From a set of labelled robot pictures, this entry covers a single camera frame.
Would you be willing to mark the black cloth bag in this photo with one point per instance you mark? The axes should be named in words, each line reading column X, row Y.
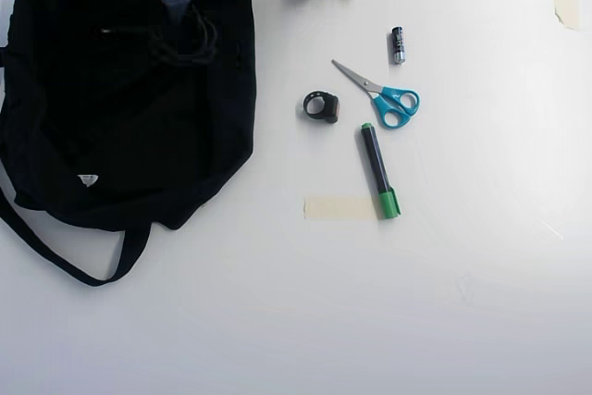
column 115, row 136

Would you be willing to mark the black silver battery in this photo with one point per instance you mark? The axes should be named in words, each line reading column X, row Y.
column 398, row 45

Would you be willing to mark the green black marker pen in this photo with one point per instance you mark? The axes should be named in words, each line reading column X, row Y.
column 377, row 164

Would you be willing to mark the beige masking tape strip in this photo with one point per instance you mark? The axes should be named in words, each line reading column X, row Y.
column 568, row 2
column 337, row 208

